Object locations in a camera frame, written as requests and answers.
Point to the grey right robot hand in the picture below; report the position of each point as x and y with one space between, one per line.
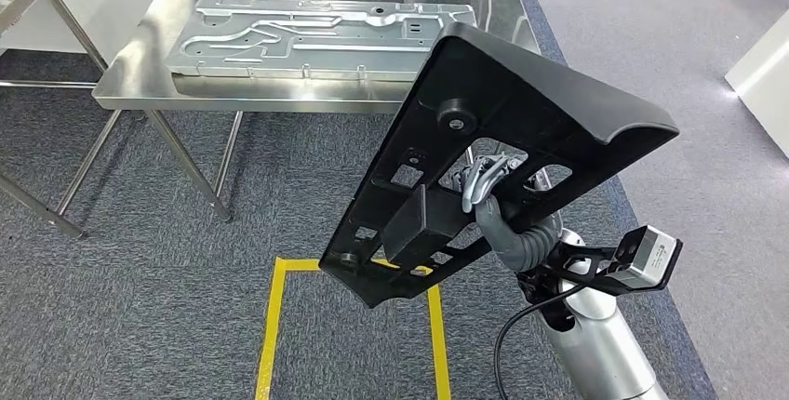
493 224

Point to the black plastic bracket part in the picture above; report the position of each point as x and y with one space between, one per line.
524 89

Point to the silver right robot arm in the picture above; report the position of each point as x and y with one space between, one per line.
592 348

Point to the stainless steel workbench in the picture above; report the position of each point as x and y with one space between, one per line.
142 70

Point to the yellow floor tape square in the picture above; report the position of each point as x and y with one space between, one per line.
269 329

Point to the grey stamped metal plate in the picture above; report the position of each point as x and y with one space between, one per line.
308 46

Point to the white block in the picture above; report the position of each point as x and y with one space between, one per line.
764 77

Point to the white cabinet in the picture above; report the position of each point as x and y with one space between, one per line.
123 3

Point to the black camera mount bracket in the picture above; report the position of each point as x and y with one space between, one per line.
601 280

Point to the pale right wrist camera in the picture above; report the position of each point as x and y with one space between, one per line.
647 255

